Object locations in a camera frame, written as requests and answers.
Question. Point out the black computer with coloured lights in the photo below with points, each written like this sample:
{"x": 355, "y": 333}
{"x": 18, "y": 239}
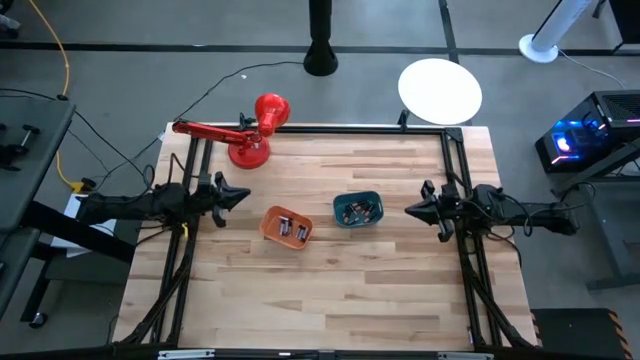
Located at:
{"x": 595, "y": 130}

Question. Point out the silver metal bracket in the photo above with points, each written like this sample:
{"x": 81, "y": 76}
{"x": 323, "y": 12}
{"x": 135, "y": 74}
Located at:
{"x": 185, "y": 354}
{"x": 465, "y": 356}

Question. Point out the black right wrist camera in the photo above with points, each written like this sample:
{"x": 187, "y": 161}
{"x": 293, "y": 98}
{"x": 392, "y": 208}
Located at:
{"x": 448, "y": 196}

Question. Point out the dark metal computer stand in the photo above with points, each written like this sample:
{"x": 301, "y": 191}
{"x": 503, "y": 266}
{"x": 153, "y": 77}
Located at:
{"x": 615, "y": 240}

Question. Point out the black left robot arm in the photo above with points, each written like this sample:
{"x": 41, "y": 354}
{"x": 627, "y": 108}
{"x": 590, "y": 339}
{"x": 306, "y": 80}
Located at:
{"x": 140, "y": 202}

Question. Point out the black pole stand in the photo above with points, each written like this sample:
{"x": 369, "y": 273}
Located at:
{"x": 320, "y": 55}

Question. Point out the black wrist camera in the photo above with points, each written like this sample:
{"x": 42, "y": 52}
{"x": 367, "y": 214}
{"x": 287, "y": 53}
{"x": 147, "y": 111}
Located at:
{"x": 206, "y": 194}
{"x": 448, "y": 196}

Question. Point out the white round disc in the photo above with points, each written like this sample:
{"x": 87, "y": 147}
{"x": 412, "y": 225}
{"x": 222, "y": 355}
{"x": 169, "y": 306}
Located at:
{"x": 440, "y": 91}

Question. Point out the orange plastic bin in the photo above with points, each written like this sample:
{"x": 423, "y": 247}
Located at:
{"x": 272, "y": 231}

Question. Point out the white paper sheet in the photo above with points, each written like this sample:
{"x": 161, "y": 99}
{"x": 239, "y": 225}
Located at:
{"x": 107, "y": 227}

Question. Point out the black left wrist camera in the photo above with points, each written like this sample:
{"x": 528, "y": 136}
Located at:
{"x": 206, "y": 194}

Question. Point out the person's shoe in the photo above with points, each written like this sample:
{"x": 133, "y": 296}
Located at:
{"x": 9, "y": 24}

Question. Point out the black table clamp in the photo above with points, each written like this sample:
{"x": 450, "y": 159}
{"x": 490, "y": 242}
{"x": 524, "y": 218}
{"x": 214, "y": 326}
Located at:
{"x": 403, "y": 120}
{"x": 246, "y": 121}

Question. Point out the red desk lamp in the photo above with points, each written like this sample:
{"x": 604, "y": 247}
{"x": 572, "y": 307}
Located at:
{"x": 250, "y": 152}

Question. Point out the slim black and silver battery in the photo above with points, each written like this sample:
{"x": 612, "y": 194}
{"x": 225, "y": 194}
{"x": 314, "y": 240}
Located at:
{"x": 304, "y": 235}

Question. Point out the teal plastic bin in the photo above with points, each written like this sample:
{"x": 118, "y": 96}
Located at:
{"x": 340, "y": 215}

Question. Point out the black aluminium rig frame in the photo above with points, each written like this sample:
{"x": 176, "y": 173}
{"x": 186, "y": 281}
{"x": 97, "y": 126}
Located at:
{"x": 452, "y": 150}

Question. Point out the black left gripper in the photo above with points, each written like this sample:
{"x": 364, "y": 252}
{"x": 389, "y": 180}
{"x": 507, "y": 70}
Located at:
{"x": 220, "y": 200}

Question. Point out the white tower fan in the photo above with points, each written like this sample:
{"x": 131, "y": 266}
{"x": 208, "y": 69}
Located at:
{"x": 552, "y": 30}

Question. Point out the grey side table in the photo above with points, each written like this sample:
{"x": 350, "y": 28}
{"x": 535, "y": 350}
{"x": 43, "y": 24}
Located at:
{"x": 25, "y": 165}

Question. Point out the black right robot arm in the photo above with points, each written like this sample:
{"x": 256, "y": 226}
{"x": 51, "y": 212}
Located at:
{"x": 520, "y": 212}

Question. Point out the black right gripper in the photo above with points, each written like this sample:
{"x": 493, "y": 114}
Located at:
{"x": 442, "y": 212}

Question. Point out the black box with hazard stripes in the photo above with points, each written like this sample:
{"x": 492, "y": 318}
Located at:
{"x": 575, "y": 335}

